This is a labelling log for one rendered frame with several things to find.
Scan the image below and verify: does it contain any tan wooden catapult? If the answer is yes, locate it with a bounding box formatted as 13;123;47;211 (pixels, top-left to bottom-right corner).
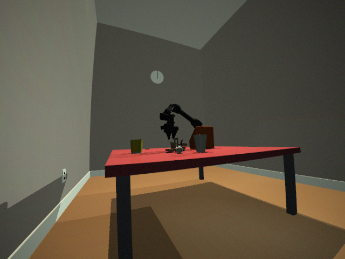
165;138;187;152

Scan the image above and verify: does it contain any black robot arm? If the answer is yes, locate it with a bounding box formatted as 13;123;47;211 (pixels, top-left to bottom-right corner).
160;104;203;130

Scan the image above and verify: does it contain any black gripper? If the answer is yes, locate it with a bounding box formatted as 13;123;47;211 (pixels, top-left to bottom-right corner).
164;121;178;140

